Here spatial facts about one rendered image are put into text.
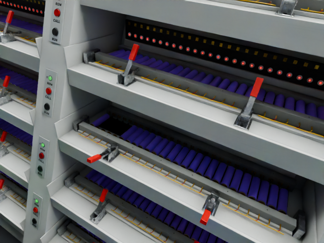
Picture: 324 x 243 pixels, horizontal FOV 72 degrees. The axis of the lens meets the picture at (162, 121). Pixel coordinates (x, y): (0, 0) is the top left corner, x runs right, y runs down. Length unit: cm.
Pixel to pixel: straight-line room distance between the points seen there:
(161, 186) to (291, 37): 38
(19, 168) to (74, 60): 43
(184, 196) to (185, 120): 17
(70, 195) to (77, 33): 46
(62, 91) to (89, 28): 17
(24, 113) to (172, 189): 51
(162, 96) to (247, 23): 21
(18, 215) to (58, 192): 25
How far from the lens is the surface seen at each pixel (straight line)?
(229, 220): 51
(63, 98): 62
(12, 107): 84
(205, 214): 45
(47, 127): 68
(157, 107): 46
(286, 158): 44
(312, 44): 43
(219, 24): 44
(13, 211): 100
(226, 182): 54
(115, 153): 58
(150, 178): 53
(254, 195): 54
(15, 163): 90
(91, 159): 52
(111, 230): 67
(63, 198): 75
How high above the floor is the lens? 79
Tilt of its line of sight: 17 degrees down
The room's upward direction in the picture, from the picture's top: 15 degrees clockwise
